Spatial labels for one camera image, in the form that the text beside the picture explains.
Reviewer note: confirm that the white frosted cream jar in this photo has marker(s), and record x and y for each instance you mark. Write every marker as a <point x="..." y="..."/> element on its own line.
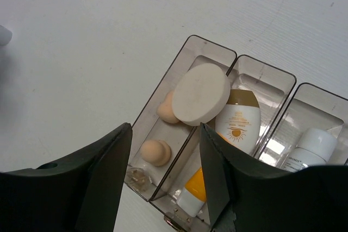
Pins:
<point x="314" y="148"/>

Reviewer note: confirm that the round beige powder puff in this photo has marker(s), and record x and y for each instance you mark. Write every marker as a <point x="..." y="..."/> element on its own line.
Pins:
<point x="200" y="94"/>

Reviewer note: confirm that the round peach makeup sponge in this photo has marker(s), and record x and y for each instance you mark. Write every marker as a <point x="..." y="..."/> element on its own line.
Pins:
<point x="155" y="152"/>

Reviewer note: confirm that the white oval sunscreen bottle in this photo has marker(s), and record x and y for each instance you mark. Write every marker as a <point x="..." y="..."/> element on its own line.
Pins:
<point x="239" y="121"/>

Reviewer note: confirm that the gourd-shaped peach makeup sponge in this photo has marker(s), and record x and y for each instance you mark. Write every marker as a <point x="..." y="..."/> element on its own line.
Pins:
<point x="165" y="111"/>

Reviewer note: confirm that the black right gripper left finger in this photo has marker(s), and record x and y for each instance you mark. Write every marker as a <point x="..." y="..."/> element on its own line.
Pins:
<point x="78" y="192"/>

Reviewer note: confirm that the orange sunscreen tube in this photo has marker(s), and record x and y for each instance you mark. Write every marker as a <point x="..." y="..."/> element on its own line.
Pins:
<point x="193" y="195"/>

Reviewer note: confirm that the clear three-compartment organizer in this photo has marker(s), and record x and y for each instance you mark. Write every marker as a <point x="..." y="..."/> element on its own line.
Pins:
<point x="229" y="143"/>

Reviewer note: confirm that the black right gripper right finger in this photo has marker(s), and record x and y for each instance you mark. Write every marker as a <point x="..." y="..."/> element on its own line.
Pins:
<point x="245" y="194"/>

